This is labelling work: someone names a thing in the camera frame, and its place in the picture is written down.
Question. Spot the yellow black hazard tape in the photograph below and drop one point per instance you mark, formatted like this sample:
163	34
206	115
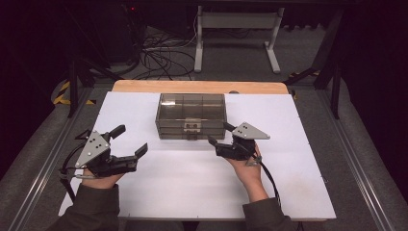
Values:
62	96
300	76

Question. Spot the aluminium floor rail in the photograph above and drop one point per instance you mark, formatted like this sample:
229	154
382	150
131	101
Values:
41	186
359	173

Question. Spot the person's left hand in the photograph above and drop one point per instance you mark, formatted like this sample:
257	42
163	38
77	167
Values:
102	182

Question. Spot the black metal stand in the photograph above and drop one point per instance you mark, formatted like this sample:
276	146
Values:
335	93
73	89

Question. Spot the white metal stand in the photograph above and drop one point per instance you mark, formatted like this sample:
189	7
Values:
237	20

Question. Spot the smoked transparent drawer box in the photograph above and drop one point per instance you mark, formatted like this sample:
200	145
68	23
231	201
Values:
179	110

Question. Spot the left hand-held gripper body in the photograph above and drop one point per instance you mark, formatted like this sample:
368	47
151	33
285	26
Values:
94	149

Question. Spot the person's right hand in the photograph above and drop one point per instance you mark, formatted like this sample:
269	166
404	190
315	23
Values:
248	174

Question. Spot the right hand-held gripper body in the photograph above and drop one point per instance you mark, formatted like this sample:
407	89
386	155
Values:
248	132

